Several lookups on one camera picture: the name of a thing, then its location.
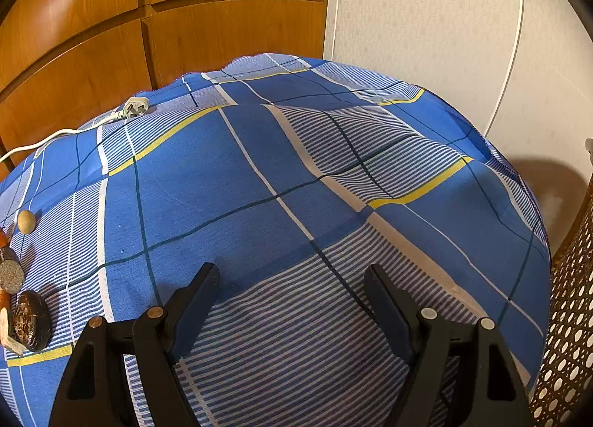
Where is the dark cut eggplant piece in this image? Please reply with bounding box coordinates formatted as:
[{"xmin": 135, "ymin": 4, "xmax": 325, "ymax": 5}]
[{"xmin": 0, "ymin": 246, "xmax": 25, "ymax": 294}]

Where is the brown perforated basket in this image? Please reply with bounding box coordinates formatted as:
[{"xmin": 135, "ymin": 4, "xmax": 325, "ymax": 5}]
[{"xmin": 530, "ymin": 186, "xmax": 593, "ymax": 426}]

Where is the orange tangerine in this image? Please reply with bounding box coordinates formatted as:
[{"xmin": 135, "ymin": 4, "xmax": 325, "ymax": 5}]
[{"xmin": 0, "ymin": 228, "xmax": 9, "ymax": 247}]

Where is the white wall cable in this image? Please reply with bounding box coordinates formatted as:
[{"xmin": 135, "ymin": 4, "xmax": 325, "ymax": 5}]
[{"xmin": 483, "ymin": 0, "xmax": 526, "ymax": 134}]

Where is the blue plaid tablecloth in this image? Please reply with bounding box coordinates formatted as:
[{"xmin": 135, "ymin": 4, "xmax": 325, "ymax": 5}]
[{"xmin": 1, "ymin": 54, "xmax": 551, "ymax": 426}]

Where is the white power plug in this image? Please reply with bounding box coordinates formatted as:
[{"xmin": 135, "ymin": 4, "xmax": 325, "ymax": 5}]
[{"xmin": 122, "ymin": 96, "xmax": 150, "ymax": 118}]

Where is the wooden wardrobe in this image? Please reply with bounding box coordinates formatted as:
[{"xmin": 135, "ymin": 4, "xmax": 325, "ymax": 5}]
[{"xmin": 1, "ymin": 0, "xmax": 328, "ymax": 174}]

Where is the white power cable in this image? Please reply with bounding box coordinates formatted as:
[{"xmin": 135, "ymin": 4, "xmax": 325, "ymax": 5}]
[{"xmin": 0, "ymin": 109, "xmax": 129, "ymax": 166}]

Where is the small beige round fruit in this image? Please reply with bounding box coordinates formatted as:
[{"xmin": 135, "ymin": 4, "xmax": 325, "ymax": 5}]
[{"xmin": 17, "ymin": 209, "xmax": 36, "ymax": 234}]

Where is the beige cut fruit piece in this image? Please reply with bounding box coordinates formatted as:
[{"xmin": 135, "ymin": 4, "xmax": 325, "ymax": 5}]
[{"xmin": 0, "ymin": 307, "xmax": 26, "ymax": 357}]

